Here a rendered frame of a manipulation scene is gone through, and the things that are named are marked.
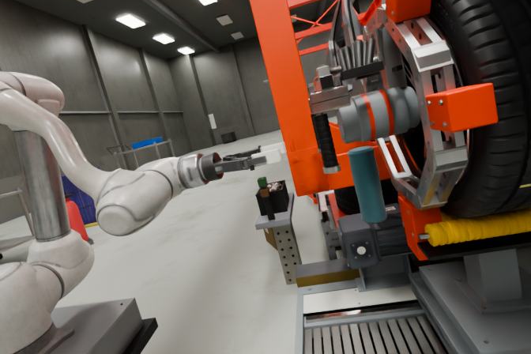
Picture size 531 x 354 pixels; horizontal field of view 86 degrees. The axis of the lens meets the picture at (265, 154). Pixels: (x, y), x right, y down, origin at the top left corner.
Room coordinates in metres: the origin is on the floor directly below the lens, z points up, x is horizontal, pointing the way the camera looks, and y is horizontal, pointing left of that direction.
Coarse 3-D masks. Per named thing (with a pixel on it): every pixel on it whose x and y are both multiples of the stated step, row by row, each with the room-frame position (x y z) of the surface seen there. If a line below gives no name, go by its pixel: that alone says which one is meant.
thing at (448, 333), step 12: (420, 288) 1.00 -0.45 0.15; (420, 300) 0.97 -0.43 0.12; (432, 300) 0.93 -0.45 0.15; (432, 312) 0.86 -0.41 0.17; (444, 312) 0.87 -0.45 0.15; (432, 324) 0.88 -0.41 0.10; (444, 324) 0.82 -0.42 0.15; (444, 336) 0.78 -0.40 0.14; (456, 336) 0.77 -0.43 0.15; (456, 348) 0.71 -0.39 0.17; (468, 348) 0.72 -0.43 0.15
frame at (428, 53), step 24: (384, 24) 0.73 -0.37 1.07; (408, 24) 0.69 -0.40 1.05; (408, 48) 0.61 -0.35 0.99; (432, 48) 0.57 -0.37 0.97; (432, 72) 0.58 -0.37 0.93; (384, 144) 1.03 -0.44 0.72; (432, 144) 0.57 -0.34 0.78; (456, 144) 0.56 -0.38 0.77; (408, 168) 0.94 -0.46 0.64; (432, 168) 0.59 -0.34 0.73; (456, 168) 0.58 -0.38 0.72; (408, 192) 0.80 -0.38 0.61; (432, 192) 0.65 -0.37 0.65
